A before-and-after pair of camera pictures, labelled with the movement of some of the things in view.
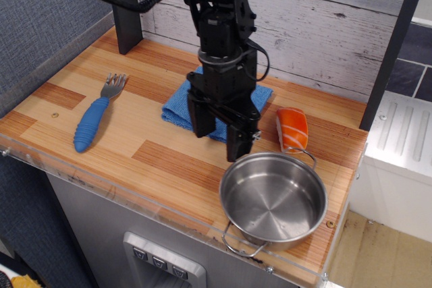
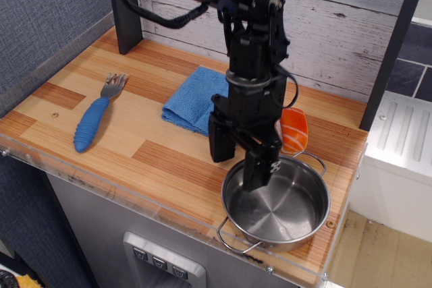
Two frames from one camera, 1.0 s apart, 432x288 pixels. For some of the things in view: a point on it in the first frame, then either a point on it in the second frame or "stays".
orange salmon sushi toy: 292,129 stays
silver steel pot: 273,199 stays
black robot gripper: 225,93 → 256,102
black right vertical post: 395,43 stays
